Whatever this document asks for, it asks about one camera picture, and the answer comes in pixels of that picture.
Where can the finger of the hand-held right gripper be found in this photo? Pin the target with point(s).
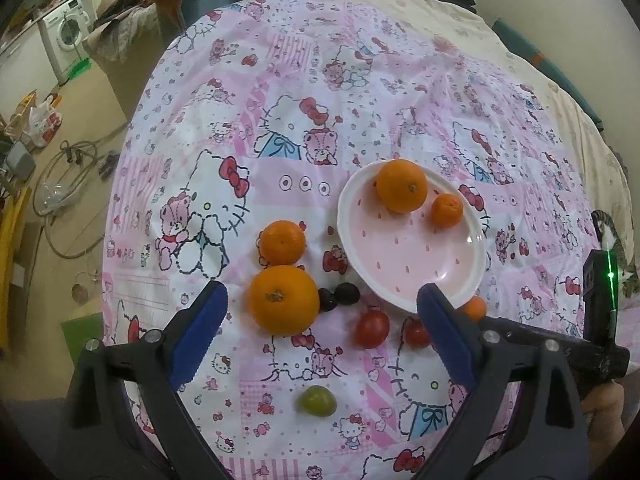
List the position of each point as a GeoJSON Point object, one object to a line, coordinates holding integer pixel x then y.
{"type": "Point", "coordinates": [592, 356]}

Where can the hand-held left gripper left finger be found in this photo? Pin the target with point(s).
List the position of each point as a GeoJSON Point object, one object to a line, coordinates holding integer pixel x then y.
{"type": "Point", "coordinates": [200, 330]}

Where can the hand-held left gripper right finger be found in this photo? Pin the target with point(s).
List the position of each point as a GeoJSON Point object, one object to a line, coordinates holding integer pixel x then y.
{"type": "Point", "coordinates": [445, 335]}

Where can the red cherry tomato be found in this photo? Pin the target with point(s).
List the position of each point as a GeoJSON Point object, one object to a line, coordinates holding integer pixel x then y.
{"type": "Point", "coordinates": [415, 334]}
{"type": "Point", "coordinates": [372, 329]}

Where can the small mandarin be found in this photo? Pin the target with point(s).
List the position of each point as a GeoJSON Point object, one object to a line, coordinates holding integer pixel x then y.
{"type": "Point", "coordinates": [475, 309]}
{"type": "Point", "coordinates": [446, 210]}

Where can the pink and white plate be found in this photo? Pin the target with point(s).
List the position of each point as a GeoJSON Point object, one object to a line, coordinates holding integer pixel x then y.
{"type": "Point", "coordinates": [440, 260]}

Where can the large orange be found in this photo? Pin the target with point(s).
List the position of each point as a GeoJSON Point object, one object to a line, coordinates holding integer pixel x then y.
{"type": "Point", "coordinates": [400, 185]}
{"type": "Point", "coordinates": [284, 302]}

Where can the dark plum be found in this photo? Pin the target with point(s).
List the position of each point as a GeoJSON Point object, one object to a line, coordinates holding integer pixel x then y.
{"type": "Point", "coordinates": [347, 294]}
{"type": "Point", "coordinates": [327, 301]}

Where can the medium mandarin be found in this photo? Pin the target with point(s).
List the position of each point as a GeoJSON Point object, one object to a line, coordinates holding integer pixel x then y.
{"type": "Point", "coordinates": [282, 242]}

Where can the person's right hand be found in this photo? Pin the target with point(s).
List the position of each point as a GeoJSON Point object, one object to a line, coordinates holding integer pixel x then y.
{"type": "Point", "coordinates": [605, 412]}

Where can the tabby cat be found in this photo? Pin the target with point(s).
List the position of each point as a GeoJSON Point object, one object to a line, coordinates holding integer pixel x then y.
{"type": "Point", "coordinates": [607, 232]}

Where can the green plum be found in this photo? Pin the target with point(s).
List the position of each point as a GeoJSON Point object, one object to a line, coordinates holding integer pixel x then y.
{"type": "Point", "coordinates": [316, 401]}

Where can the teal bed sheet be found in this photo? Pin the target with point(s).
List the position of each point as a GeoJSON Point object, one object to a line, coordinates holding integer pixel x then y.
{"type": "Point", "coordinates": [550, 60]}

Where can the pink cartoon printed blanket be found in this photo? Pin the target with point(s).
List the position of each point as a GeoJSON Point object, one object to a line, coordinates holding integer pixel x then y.
{"type": "Point", "coordinates": [300, 110]}

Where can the white plastic bag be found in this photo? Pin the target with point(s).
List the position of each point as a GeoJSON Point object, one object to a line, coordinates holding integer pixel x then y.
{"type": "Point", "coordinates": [42, 122]}

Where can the grey crumpled cloth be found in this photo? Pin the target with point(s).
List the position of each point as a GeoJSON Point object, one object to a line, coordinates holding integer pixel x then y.
{"type": "Point", "coordinates": [125, 30]}

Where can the white washing machine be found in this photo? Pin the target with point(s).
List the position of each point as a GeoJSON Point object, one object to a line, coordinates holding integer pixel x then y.
{"type": "Point", "coordinates": [67, 35]}

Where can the yellow wooden frame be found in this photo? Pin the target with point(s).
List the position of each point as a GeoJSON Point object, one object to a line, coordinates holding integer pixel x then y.
{"type": "Point", "coordinates": [12, 220]}

